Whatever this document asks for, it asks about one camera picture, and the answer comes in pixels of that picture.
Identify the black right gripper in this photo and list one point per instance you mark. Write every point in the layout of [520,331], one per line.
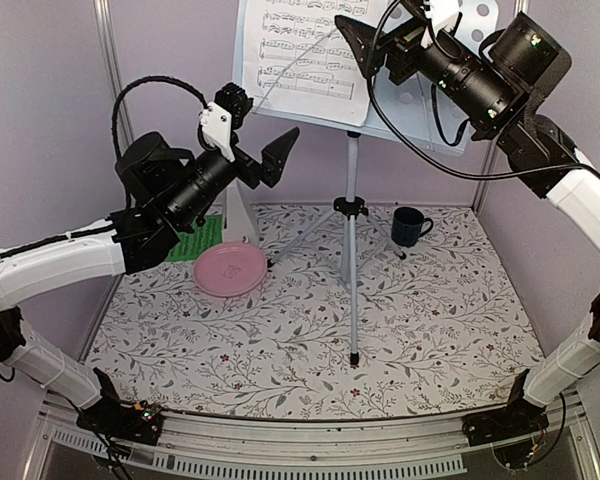
[402,41]

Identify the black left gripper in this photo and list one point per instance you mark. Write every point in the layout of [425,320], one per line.
[274,157]

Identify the white sheet music page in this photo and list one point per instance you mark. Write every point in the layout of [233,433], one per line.
[295,61]

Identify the light blue music stand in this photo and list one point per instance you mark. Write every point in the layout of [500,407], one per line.
[409,110]

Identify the green sheet music page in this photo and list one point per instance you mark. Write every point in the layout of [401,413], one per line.
[191,246]

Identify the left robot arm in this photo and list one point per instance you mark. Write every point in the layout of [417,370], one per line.
[173,190]

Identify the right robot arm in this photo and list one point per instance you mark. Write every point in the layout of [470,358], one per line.
[500,90]

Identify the white metronome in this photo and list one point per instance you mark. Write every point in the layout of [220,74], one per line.
[239,222]

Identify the pink plastic plate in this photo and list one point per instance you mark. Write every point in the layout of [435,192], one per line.
[230,269]

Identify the dark blue ceramic mug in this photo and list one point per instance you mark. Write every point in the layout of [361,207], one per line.
[409,225]

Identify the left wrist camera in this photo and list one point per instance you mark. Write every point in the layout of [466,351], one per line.
[222,117]

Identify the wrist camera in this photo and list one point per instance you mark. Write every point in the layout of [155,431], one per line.
[222,117]
[441,15]

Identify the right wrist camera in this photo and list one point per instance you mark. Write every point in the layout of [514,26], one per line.
[441,15]

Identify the left aluminium frame post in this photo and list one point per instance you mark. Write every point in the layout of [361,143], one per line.
[105,30]

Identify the aluminium frame post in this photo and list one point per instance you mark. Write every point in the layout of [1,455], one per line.
[105,30]
[487,169]

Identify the right aluminium frame post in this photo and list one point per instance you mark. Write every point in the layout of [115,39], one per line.
[487,169]

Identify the front aluminium rail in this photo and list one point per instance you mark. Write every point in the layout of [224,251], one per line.
[201,446]

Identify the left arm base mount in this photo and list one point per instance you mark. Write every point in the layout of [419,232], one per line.
[139,422]

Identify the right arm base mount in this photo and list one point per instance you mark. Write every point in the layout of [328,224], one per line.
[518,417]

